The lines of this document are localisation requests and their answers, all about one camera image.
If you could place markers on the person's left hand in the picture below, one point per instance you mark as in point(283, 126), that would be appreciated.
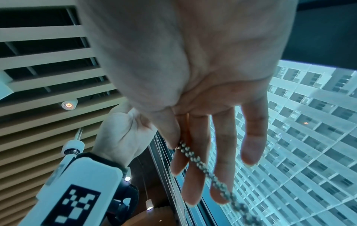
point(120, 136)

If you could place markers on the person's right hand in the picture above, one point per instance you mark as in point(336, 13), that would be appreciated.
point(178, 55)

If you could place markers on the small glowing ceiling lamp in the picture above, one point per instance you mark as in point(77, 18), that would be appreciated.
point(127, 178)

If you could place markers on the white hanging spotlight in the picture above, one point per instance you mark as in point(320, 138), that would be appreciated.
point(74, 146)

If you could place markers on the round ceiling spotlight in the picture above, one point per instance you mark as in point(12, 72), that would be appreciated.
point(69, 104)

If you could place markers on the white cylinder pendant lamp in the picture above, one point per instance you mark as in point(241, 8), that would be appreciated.
point(149, 204)

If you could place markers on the white high-rise building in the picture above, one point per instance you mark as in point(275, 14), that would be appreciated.
point(306, 143)

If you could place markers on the white wrist camera with marker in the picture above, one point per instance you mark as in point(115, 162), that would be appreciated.
point(89, 176)

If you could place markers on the window frame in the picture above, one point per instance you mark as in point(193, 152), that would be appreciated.
point(173, 187)

